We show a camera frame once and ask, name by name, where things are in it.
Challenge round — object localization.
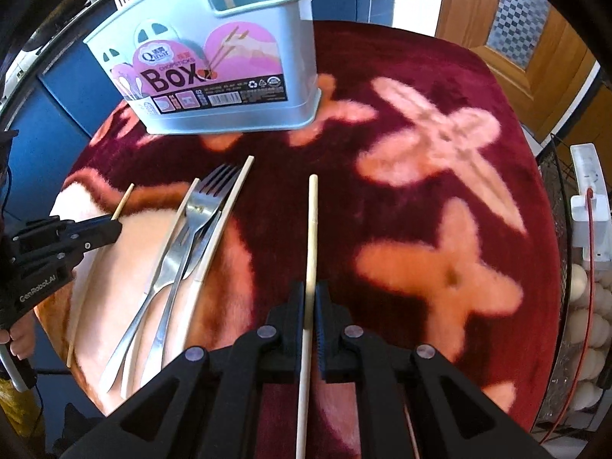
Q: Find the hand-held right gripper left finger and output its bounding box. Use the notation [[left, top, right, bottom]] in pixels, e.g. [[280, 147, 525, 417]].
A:
[[60, 281, 307, 459]]

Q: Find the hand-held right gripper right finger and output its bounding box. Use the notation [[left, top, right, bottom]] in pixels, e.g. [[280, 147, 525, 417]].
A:
[[314, 281, 555, 459]]

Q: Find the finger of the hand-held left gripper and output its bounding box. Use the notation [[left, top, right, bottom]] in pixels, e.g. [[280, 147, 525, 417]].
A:
[[67, 219, 124, 257], [57, 213, 116, 235]]

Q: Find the wooden chopstick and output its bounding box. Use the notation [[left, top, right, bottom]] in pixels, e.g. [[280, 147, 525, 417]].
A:
[[67, 182, 135, 369], [295, 174, 319, 459]]

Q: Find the light blue utensil box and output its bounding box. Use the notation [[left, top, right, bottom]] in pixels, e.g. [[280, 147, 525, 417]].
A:
[[85, 0, 319, 135]]

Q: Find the person's left hand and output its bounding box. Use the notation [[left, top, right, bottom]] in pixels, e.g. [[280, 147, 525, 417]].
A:
[[0, 318, 37, 359]]

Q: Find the pile of white eggs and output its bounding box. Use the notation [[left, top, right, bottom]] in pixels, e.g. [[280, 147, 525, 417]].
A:
[[557, 263, 612, 412]]

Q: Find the white power strip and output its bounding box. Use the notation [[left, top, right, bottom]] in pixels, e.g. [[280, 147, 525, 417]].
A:
[[569, 143, 612, 261]]

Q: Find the wooden door with glass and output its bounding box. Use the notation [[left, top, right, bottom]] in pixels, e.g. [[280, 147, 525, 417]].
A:
[[435, 0, 598, 139]]

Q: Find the black wire rack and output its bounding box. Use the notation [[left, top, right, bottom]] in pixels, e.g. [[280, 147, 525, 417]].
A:
[[535, 64, 612, 441]]

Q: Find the red cable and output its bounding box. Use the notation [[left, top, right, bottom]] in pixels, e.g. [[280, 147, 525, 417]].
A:
[[540, 189, 601, 441]]

